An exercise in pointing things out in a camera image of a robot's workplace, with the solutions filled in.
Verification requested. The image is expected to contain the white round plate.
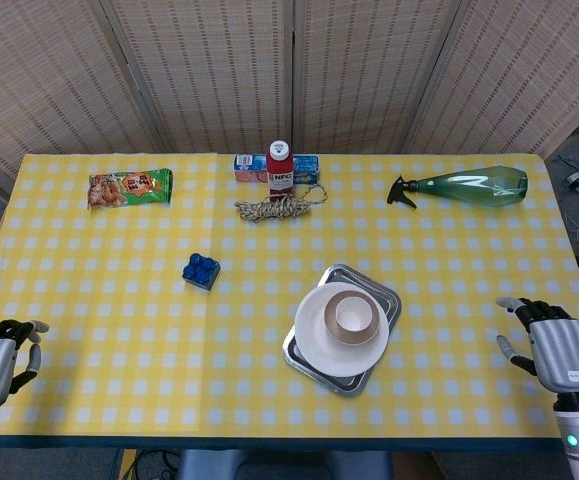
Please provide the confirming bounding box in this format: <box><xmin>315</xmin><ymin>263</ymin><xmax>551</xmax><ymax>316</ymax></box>
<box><xmin>294</xmin><ymin>281</ymin><xmax>390</xmax><ymax>377</ymax></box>

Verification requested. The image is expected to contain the blue toy building block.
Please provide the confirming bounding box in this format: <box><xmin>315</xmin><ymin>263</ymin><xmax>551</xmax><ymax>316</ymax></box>
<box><xmin>182</xmin><ymin>252</ymin><xmax>221</xmax><ymax>291</ymax></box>

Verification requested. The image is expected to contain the coiled braided rope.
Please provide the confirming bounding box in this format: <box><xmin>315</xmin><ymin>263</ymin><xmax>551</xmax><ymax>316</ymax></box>
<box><xmin>233</xmin><ymin>183</ymin><xmax>329</xmax><ymax>223</ymax></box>

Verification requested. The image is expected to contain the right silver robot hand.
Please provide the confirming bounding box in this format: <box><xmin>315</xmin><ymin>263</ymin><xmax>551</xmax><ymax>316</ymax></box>
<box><xmin>495</xmin><ymin>296</ymin><xmax>579</xmax><ymax>396</ymax></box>

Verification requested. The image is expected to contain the woven folding screen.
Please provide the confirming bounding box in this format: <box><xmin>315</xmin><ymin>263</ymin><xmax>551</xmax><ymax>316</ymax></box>
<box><xmin>0</xmin><ymin>0</ymin><xmax>579</xmax><ymax>191</ymax></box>

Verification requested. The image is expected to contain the green orange snack bag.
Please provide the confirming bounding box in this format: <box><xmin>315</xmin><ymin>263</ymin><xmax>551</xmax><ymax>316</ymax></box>
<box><xmin>86</xmin><ymin>168</ymin><xmax>174</xmax><ymax>210</ymax></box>

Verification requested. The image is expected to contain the blue pink carton box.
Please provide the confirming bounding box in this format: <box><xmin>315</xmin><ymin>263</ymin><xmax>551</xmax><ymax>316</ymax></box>
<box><xmin>233</xmin><ymin>153</ymin><xmax>322</xmax><ymax>184</ymax></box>

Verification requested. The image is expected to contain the red juice bottle white cap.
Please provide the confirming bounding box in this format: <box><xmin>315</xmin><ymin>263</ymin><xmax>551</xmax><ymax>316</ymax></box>
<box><xmin>266</xmin><ymin>139</ymin><xmax>295</xmax><ymax>197</ymax></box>

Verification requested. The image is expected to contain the silver metal tray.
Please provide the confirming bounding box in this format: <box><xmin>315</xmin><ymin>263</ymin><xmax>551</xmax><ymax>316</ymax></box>
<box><xmin>282</xmin><ymin>263</ymin><xmax>402</xmax><ymax>398</ymax></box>

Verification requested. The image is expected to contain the blue chair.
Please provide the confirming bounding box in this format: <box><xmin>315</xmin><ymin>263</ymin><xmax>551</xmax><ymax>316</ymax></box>
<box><xmin>177</xmin><ymin>449</ymin><xmax>393</xmax><ymax>480</ymax></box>

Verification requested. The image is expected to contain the white paper cup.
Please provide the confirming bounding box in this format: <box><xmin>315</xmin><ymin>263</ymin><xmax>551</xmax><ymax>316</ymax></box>
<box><xmin>335</xmin><ymin>297</ymin><xmax>370</xmax><ymax>333</ymax></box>

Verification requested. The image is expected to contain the green spray bottle black nozzle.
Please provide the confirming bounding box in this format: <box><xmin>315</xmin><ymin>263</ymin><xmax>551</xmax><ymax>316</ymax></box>
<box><xmin>386</xmin><ymin>167</ymin><xmax>529</xmax><ymax>210</ymax></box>

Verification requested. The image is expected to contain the yellow checkered tablecloth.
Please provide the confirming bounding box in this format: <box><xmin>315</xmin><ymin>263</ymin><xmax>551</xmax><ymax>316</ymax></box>
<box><xmin>0</xmin><ymin>152</ymin><xmax>579</xmax><ymax>441</ymax></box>

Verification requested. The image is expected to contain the beige bowl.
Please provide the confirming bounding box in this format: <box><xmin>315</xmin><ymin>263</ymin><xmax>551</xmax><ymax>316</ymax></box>
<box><xmin>323</xmin><ymin>290</ymin><xmax>382</xmax><ymax>346</ymax></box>

